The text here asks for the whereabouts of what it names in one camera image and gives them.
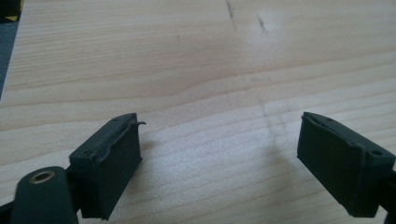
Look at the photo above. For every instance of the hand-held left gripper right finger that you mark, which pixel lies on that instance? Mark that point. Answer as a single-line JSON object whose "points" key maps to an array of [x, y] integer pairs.
{"points": [[342, 165]]}

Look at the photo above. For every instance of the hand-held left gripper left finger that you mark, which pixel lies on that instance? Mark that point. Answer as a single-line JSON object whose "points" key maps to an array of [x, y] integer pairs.
{"points": [[106, 165]]}

